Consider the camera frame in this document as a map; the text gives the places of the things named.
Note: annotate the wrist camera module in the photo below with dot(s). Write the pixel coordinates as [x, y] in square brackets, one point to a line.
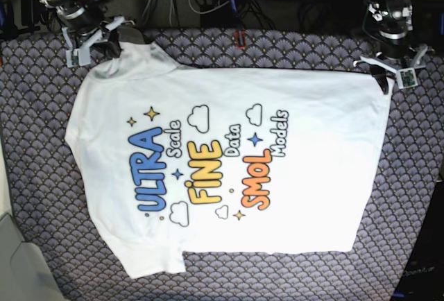
[71, 58]
[407, 78]

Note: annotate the red black table clamp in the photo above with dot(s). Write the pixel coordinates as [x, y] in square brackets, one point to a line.
[240, 39]

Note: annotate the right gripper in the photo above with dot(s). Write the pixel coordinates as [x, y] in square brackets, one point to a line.
[105, 38]

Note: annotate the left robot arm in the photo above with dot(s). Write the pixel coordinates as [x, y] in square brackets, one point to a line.
[388, 22]

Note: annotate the patterned grey fan tablecloth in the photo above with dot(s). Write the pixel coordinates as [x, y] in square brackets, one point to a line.
[49, 203]

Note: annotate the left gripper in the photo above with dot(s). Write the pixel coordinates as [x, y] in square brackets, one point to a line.
[383, 68]

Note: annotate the white printed T-shirt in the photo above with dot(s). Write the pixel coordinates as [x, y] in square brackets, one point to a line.
[179, 159]

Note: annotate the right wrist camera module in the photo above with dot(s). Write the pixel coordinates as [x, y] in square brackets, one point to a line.
[71, 58]

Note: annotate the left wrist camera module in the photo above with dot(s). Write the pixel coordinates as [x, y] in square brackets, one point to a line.
[407, 78]

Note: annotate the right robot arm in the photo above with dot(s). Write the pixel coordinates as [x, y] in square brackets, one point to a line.
[85, 27]

